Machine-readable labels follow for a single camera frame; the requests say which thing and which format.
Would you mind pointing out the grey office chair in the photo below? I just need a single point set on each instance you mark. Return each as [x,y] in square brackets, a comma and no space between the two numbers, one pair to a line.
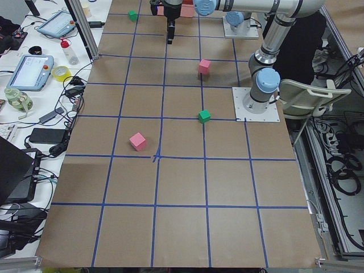
[302,101]

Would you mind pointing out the green cube far corner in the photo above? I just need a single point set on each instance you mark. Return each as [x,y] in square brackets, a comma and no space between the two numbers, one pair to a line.
[133,15]

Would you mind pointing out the small black power brick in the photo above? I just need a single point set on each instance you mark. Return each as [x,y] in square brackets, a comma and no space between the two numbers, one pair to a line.
[96,24]

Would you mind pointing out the pink cube near centre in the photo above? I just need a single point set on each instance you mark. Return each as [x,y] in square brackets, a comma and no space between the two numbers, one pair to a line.
[204,67]

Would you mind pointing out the pink cube near edge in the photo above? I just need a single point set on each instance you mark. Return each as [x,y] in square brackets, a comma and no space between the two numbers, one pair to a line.
[138,141]

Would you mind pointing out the red cap squeeze bottle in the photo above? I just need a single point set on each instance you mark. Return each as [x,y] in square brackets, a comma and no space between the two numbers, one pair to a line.
[69,52]

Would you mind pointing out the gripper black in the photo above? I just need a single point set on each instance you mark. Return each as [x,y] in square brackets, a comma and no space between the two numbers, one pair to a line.
[172,12]

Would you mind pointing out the far teach pendant tablet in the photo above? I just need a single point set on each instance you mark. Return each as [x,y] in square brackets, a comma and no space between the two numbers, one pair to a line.
[59,25]

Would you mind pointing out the near teach pendant tablet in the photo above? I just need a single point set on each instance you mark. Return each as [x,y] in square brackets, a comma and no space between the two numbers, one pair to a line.
[32,73]

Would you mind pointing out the black power adapter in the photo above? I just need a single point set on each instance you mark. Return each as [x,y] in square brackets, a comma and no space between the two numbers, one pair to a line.
[46,136]

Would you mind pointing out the yellow tape roll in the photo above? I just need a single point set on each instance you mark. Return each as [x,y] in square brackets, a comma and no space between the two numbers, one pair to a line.
[61,73]

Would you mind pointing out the teach pendant tablet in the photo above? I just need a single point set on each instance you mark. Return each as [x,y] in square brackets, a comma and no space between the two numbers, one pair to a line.
[32,73]
[59,25]

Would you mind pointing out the pink plastic bin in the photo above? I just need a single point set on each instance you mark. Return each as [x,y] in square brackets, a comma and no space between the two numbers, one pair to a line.
[187,11]

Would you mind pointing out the green cube near base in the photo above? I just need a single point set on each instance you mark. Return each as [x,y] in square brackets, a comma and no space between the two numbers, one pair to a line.
[204,116]

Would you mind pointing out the person in black shirt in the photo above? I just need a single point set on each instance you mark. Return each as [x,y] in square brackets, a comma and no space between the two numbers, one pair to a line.
[294,61]

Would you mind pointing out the black laptop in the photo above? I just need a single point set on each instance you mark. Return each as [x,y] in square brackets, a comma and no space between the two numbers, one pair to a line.
[18,171]

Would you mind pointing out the aluminium frame post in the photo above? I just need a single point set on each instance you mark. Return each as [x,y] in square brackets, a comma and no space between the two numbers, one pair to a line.
[75,9]

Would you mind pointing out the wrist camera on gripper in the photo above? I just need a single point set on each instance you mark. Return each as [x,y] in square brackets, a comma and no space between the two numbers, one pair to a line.
[154,7]

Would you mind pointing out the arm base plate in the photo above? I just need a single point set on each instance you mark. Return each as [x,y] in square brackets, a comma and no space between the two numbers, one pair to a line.
[251,34]
[248,110]

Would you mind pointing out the paper cup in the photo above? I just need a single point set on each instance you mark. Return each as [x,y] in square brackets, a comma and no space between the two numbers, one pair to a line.
[86,9]

